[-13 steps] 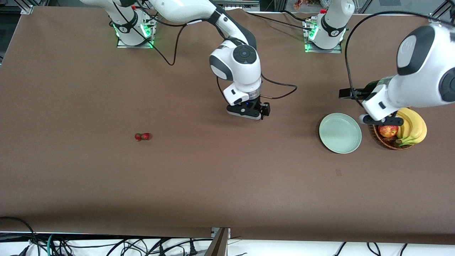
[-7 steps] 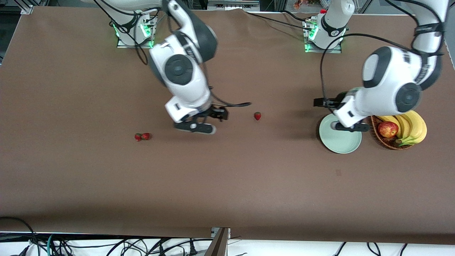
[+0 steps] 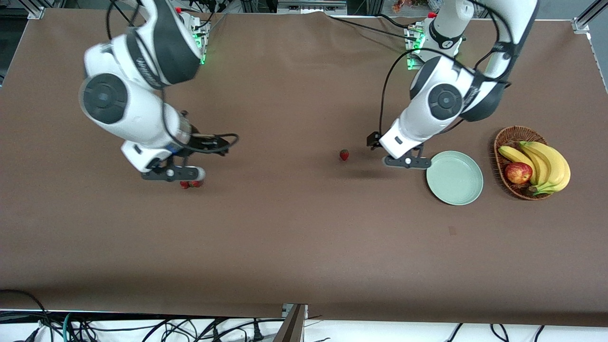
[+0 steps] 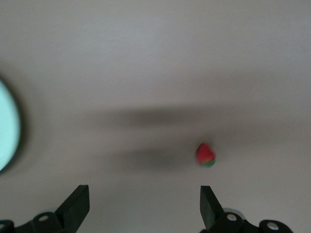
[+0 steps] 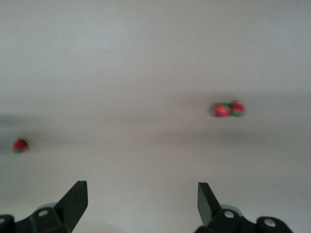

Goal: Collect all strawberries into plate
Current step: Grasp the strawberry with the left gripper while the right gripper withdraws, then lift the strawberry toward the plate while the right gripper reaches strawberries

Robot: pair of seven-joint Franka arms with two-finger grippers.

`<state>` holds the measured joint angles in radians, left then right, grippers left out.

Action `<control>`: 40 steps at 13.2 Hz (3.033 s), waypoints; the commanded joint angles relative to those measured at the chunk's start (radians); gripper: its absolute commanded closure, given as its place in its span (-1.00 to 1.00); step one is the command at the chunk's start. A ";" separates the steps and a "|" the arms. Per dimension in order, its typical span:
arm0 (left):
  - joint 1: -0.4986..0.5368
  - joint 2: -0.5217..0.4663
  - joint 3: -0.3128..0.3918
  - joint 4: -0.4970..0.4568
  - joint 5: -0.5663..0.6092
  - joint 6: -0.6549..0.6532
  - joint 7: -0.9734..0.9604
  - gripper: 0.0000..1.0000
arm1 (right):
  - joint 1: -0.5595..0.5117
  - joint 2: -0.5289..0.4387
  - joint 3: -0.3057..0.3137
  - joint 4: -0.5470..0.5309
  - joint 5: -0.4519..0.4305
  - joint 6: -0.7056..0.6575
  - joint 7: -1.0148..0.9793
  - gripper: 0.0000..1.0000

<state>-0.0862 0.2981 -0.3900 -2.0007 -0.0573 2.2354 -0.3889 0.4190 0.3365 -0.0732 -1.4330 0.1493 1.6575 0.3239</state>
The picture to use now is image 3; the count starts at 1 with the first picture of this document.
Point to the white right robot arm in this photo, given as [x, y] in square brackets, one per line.
[118, 99]

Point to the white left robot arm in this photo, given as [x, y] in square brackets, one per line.
[441, 99]

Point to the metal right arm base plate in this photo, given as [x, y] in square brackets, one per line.
[204, 47]

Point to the silver equipment box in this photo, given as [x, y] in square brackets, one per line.
[311, 5]

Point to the brown table cover sheet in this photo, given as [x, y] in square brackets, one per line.
[285, 237]

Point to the red yellow apple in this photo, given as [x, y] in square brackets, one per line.
[518, 173]

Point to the orange red object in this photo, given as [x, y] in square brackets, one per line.
[403, 4]

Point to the dark table leg post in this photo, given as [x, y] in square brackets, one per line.
[289, 330]

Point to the light green round plate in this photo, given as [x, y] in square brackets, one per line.
[454, 180]

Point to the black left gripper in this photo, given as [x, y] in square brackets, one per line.
[373, 140]

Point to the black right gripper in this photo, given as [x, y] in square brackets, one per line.
[205, 143]

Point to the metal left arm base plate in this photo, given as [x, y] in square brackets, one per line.
[411, 61]

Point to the brown wicker basket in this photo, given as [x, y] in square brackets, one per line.
[503, 142]

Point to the yellow banana bunch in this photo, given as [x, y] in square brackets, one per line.
[553, 166]

